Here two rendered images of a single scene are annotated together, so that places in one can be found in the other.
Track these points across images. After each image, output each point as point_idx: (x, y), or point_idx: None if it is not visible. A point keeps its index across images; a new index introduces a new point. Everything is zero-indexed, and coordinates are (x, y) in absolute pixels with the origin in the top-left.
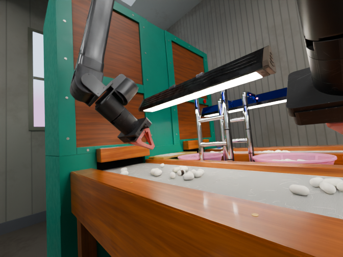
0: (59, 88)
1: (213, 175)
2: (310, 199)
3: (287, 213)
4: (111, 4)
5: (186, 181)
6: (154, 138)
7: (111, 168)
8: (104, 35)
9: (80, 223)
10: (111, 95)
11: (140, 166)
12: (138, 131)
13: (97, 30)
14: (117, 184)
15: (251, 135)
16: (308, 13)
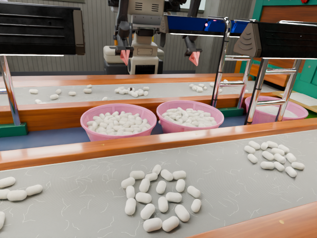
0: (253, 14)
1: (191, 92)
2: (142, 89)
3: (137, 77)
4: None
5: (188, 86)
6: (312, 72)
7: (265, 84)
8: (191, 7)
9: None
10: (187, 36)
11: (263, 90)
12: (184, 54)
13: (190, 6)
14: (187, 74)
15: (251, 97)
16: None
